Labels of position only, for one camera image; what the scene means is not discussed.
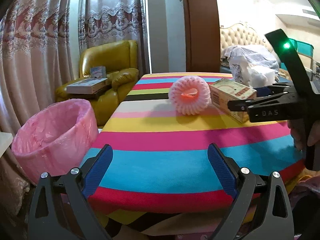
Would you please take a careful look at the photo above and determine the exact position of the beige printed carton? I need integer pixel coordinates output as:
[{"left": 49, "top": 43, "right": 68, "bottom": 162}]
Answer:
[{"left": 209, "top": 78, "right": 257, "bottom": 123}]

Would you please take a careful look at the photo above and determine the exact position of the white printed paper cup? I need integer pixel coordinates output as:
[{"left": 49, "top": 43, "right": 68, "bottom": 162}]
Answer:
[{"left": 228, "top": 56, "right": 251, "bottom": 87}]

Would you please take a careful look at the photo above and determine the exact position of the pink foam fruit net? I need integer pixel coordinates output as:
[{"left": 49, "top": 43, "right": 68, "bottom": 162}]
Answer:
[{"left": 168, "top": 75, "right": 211, "bottom": 115}]

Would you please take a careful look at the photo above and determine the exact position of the white foam sheet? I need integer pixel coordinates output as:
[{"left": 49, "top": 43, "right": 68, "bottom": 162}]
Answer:
[{"left": 248, "top": 66, "right": 276, "bottom": 88}]

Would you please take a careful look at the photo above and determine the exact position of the pink lined trash bin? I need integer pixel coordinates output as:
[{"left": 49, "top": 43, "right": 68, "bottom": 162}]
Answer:
[{"left": 11, "top": 99, "right": 98, "bottom": 184}]

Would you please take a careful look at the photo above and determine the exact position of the person right hand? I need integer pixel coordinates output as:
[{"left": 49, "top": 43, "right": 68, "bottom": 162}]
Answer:
[{"left": 287, "top": 120, "right": 320, "bottom": 151}]

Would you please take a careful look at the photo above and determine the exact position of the grey striped duvet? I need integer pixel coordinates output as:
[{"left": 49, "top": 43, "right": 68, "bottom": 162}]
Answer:
[{"left": 221, "top": 44, "right": 280, "bottom": 73}]

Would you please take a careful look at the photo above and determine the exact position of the teal storage boxes stack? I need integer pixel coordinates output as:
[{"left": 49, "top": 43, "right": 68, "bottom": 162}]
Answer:
[{"left": 290, "top": 38, "right": 314, "bottom": 57}]

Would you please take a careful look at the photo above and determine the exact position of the tufted beige headboard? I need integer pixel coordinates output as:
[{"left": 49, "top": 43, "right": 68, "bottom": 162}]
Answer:
[{"left": 220, "top": 23, "right": 273, "bottom": 52}]

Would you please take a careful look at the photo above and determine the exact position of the brown wooden door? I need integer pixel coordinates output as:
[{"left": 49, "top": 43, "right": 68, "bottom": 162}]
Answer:
[{"left": 183, "top": 0, "right": 220, "bottom": 72}]

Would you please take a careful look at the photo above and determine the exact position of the white side table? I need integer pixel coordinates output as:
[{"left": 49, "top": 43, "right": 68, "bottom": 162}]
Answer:
[{"left": 0, "top": 132, "right": 14, "bottom": 157}]

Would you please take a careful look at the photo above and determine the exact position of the striped colourful table cloth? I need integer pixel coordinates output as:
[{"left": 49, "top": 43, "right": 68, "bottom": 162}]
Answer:
[{"left": 87, "top": 73, "right": 304, "bottom": 214}]

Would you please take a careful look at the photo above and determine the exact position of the yellow leather armchair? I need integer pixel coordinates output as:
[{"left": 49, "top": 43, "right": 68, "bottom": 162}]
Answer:
[{"left": 55, "top": 40, "right": 139, "bottom": 127}]

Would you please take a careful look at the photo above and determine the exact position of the small blue picture box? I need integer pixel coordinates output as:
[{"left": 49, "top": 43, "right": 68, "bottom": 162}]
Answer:
[{"left": 90, "top": 66, "right": 106, "bottom": 79}]

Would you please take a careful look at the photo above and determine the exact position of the pink lace curtain back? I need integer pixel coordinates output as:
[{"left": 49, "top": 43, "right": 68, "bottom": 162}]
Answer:
[{"left": 78, "top": 0, "right": 150, "bottom": 75}]

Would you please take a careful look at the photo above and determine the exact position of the pink lace curtain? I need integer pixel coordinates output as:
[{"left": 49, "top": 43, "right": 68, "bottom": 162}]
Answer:
[
  {"left": 0, "top": 0, "right": 75, "bottom": 136},
  {"left": 78, "top": 0, "right": 150, "bottom": 75}
]

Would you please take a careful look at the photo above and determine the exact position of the pink lace curtain left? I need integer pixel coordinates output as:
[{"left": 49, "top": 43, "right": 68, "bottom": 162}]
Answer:
[{"left": 0, "top": 0, "right": 75, "bottom": 136}]

